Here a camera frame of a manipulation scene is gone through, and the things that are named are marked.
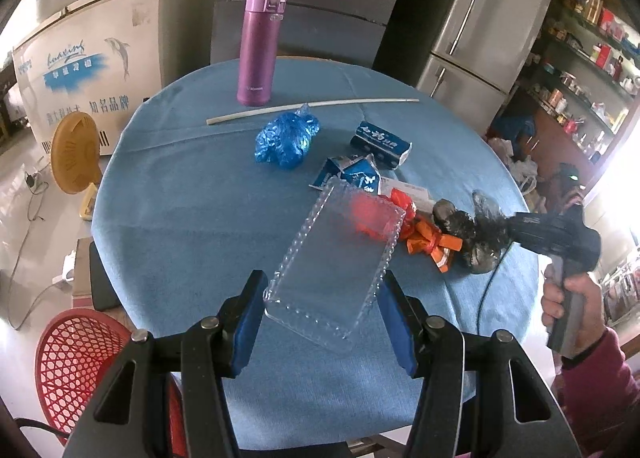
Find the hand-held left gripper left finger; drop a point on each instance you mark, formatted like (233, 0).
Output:
(247, 325)

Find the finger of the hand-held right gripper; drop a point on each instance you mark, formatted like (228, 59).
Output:
(530, 232)

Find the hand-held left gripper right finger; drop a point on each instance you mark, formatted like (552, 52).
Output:
(397, 328)

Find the black plastic bag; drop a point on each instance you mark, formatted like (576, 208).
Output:
(460, 228)

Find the clear plastic tray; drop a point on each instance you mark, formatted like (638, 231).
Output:
(325, 283)

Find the white medicine box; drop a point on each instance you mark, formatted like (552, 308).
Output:
(416, 193)

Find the blue toothpaste box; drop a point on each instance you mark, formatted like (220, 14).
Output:
(377, 140)

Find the person's right forearm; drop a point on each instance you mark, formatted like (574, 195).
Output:
(600, 388)

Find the person's right hand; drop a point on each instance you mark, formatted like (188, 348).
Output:
(592, 303)

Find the white plastic bags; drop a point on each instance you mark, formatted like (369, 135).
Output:
(520, 167)

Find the orange crumpled wrapper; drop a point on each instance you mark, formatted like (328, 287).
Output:
(425, 240)

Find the wooden display shelf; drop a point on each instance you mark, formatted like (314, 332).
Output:
(550, 137)

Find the blue tablecloth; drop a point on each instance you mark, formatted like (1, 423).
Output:
(200, 218)

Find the red crumpled wrapper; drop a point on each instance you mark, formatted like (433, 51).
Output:
(404, 203)

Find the crushed blue milk carton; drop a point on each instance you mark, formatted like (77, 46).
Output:
(357, 173)

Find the rows of shelf goods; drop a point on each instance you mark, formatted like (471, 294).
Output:
(600, 52)

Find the crumpled blue plastic bag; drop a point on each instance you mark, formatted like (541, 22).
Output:
(285, 140)

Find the silver refrigerator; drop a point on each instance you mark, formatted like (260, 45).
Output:
(480, 37)

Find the long white stick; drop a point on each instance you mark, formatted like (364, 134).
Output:
(310, 105)

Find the yellow electric fan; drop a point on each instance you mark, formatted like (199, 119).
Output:
(75, 152)

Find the power strip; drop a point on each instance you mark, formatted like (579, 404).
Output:
(32, 181)

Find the purple thermos bottle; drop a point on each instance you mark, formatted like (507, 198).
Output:
(260, 47)

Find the white chest freezer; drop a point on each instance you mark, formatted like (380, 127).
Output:
(75, 87)

